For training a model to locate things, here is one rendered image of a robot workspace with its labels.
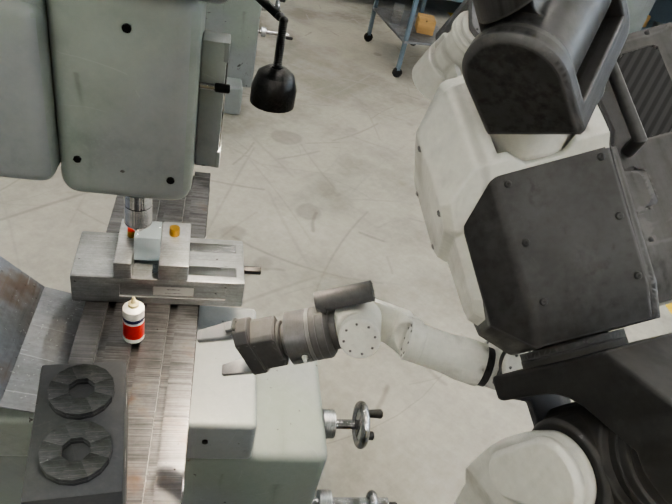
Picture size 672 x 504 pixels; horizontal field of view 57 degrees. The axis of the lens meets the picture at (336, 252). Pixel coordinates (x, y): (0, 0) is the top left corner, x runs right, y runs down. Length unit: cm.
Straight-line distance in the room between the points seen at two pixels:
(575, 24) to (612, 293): 26
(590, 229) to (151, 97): 58
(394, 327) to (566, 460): 45
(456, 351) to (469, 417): 159
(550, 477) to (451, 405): 189
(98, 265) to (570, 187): 98
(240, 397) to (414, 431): 124
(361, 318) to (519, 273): 36
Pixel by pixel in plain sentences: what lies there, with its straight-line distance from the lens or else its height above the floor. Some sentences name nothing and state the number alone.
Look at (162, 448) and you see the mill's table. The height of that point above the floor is 93.
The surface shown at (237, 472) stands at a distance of 143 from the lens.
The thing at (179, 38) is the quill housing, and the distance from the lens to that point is 86.
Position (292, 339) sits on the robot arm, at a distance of 98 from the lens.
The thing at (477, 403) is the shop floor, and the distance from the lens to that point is 264.
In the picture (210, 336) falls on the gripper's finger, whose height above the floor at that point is 114.
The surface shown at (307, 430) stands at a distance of 143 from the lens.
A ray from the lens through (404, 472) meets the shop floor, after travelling 233.
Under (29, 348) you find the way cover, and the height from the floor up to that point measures 87.
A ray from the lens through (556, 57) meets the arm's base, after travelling 54.
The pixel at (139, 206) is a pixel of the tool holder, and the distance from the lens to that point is 109.
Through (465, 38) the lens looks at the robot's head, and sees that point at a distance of 79.
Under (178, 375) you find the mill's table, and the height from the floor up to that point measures 93.
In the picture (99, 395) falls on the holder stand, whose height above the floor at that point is 113.
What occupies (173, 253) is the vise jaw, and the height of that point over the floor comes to 104.
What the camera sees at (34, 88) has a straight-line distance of 90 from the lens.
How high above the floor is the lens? 188
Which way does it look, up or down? 37 degrees down
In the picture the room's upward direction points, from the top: 14 degrees clockwise
